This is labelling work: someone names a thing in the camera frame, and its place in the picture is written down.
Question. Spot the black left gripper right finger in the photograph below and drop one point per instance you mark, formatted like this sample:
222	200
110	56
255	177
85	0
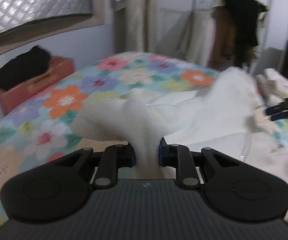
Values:
193	168

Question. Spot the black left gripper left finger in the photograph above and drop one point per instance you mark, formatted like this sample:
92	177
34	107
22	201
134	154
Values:
99	168

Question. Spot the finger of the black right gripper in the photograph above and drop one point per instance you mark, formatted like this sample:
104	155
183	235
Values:
277	114
284	106

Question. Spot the white fleece zip jacket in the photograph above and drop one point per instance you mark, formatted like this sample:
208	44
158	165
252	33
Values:
220	117

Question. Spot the folded cream garment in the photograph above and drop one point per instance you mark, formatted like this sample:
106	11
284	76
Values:
273	86

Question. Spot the colourful floral bed cover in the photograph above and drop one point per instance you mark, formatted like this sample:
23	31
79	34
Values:
39	130

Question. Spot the brown hanging garment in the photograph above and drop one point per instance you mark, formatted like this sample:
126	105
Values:
225	34

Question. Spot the red storage box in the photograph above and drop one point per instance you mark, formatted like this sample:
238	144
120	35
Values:
58	69

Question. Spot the cream hanging garment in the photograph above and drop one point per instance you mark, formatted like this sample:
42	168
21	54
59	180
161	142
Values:
197	38

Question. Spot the black folded garment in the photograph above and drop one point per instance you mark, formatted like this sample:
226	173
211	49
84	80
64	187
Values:
24	67

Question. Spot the beige curtain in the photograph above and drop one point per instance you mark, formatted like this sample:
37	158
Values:
133	25

